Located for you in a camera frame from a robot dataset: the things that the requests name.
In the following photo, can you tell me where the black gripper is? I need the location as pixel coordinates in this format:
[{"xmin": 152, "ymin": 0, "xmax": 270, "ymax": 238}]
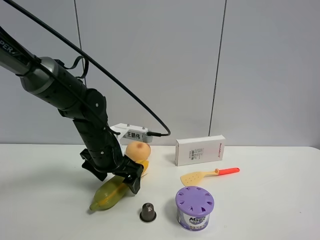
[{"xmin": 80, "ymin": 143, "xmax": 143, "ymax": 195}]

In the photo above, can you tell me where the green yellow toy corn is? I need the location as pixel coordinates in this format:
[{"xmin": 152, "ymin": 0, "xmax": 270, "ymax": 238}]
[{"xmin": 89, "ymin": 160, "xmax": 150, "ymax": 211}]

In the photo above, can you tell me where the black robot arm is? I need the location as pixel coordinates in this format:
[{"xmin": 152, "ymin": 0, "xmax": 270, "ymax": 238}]
[{"xmin": 0, "ymin": 29, "xmax": 144, "ymax": 194}]

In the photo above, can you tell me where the peach coloured round fruit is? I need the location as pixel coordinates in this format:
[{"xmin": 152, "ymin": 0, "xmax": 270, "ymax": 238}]
[{"xmin": 125, "ymin": 141, "xmax": 151, "ymax": 162}]

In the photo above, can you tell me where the dark grey coffee capsule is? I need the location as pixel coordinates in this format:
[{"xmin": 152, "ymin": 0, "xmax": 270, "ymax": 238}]
[{"xmin": 139, "ymin": 202, "xmax": 157, "ymax": 223}]

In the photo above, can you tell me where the purple lidded air freshener can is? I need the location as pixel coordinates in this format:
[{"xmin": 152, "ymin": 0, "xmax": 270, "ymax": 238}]
[{"xmin": 175, "ymin": 186, "xmax": 215, "ymax": 231}]

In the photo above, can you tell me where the white cardboard box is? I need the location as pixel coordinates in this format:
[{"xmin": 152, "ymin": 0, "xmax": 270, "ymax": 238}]
[{"xmin": 175, "ymin": 135, "xmax": 226, "ymax": 167}]

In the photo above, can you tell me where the yellow spatula with red handle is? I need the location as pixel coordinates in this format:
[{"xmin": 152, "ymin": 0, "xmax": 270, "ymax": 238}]
[{"xmin": 180, "ymin": 167, "xmax": 240, "ymax": 187}]

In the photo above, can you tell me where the black cable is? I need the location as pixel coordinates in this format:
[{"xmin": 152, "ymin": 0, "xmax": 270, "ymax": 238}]
[{"xmin": 4, "ymin": 0, "xmax": 172, "ymax": 137}]

